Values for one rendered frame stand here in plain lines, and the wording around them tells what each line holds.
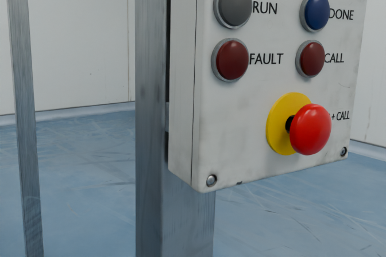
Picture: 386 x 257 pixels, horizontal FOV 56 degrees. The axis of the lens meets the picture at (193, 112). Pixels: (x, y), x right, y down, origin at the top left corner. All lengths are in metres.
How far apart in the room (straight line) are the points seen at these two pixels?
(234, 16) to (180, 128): 0.09
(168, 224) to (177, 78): 0.14
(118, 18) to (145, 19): 4.21
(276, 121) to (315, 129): 0.03
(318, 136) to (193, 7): 0.13
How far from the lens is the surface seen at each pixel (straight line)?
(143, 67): 0.33
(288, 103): 0.30
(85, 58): 4.36
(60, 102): 4.30
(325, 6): 0.31
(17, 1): 1.37
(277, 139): 0.30
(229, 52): 0.25
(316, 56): 0.30
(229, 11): 0.24
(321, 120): 0.29
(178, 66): 0.28
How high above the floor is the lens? 0.95
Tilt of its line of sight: 12 degrees down
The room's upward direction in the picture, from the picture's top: 2 degrees clockwise
